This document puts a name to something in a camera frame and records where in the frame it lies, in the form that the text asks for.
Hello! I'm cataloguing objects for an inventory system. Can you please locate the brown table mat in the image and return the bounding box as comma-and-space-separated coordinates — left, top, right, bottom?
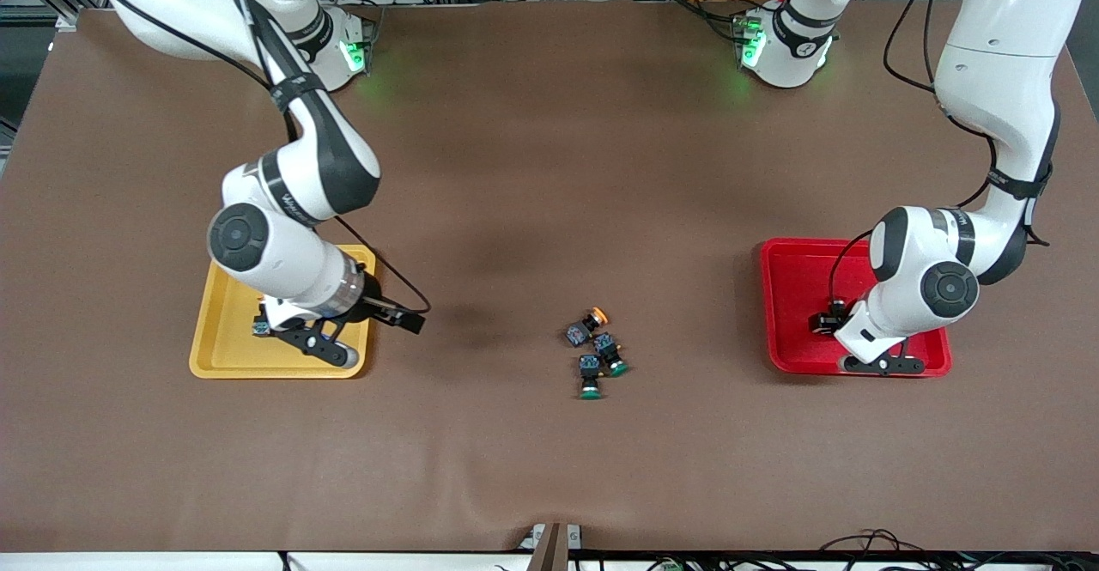
0, 0, 1099, 555

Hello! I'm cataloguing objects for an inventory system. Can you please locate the black cable bundle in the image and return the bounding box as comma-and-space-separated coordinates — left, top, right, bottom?
567, 528, 1099, 571

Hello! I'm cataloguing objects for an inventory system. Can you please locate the yellow plastic tray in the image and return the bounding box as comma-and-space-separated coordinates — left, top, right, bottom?
189, 245, 377, 380

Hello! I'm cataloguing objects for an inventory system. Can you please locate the red plastic tray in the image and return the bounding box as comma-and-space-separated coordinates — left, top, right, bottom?
760, 238, 953, 378

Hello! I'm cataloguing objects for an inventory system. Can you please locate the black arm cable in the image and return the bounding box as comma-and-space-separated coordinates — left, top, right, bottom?
82, 0, 432, 314
829, 0, 1053, 314

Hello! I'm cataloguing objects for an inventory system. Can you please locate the metal clamp bracket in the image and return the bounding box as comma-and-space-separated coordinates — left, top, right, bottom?
519, 522, 585, 571

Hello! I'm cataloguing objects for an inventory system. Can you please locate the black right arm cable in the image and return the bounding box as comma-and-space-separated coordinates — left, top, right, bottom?
82, 0, 432, 314

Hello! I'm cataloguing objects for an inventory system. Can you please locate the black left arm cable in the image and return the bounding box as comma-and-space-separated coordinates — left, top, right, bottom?
829, 0, 1053, 314

